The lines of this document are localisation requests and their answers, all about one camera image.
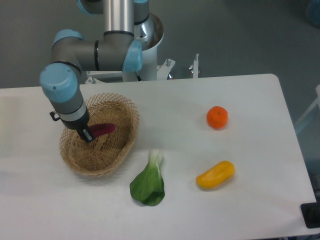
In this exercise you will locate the yellow mango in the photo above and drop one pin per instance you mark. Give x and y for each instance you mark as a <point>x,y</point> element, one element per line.
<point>215,176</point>

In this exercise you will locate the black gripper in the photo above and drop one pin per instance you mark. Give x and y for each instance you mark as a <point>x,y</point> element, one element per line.
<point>80,125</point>

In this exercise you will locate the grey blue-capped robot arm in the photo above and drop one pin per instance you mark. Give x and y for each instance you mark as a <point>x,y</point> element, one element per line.
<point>71,54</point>

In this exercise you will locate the woven wicker oval basket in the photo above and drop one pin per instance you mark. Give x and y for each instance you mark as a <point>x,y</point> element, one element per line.
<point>104,154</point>

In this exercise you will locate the orange mandarin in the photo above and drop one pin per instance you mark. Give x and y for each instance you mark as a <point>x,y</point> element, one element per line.
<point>217,117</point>

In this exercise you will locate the green bok choy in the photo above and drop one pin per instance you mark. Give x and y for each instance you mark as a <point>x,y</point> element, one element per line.
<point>148,186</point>

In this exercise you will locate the white metal base frame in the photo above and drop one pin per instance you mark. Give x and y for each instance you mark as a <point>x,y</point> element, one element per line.
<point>95,77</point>

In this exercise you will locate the black device at table edge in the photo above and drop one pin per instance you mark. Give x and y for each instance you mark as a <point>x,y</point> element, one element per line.
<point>311,214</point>

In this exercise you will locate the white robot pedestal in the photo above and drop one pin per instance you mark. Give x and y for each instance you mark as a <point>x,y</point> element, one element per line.
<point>150,33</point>

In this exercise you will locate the white frame at right edge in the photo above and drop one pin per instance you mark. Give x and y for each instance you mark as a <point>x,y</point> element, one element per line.
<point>309,114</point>

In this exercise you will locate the purple sweet potato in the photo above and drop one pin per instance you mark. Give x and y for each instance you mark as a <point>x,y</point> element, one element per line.
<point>101,129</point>

